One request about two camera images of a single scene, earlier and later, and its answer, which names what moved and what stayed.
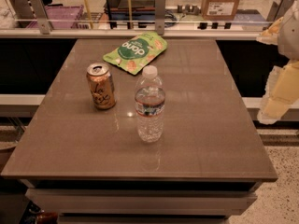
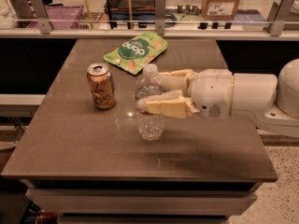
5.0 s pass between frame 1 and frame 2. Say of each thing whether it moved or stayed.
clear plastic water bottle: stayed
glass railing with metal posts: stayed
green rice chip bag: stayed
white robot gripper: moved
